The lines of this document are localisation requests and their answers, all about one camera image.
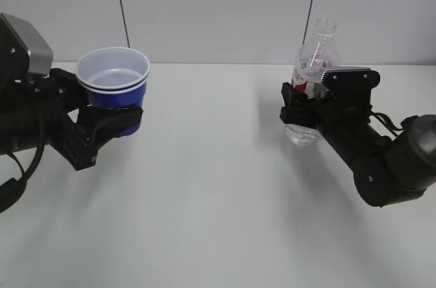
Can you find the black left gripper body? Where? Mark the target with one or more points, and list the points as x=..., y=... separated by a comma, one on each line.
x=45, y=120

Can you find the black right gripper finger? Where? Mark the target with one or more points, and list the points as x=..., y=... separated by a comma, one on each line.
x=309, y=117
x=296, y=99

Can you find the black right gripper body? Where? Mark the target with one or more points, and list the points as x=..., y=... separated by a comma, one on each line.
x=344, y=118

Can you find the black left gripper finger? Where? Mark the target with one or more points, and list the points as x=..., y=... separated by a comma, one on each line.
x=71, y=92
x=101, y=125

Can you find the blue paper cup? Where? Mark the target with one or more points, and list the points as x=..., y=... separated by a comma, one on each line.
x=114, y=77

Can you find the clear Wahaha water bottle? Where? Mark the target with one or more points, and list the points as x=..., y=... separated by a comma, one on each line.
x=318, y=53

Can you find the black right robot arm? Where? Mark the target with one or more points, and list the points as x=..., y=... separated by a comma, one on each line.
x=385, y=171

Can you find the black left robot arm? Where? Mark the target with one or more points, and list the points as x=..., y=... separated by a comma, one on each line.
x=10, y=117

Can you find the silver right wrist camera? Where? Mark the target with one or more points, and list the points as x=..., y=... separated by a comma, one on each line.
x=350, y=81

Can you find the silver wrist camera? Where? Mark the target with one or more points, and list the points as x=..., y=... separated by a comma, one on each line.
x=350, y=81
x=23, y=49

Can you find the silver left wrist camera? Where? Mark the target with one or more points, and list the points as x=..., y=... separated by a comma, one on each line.
x=23, y=49

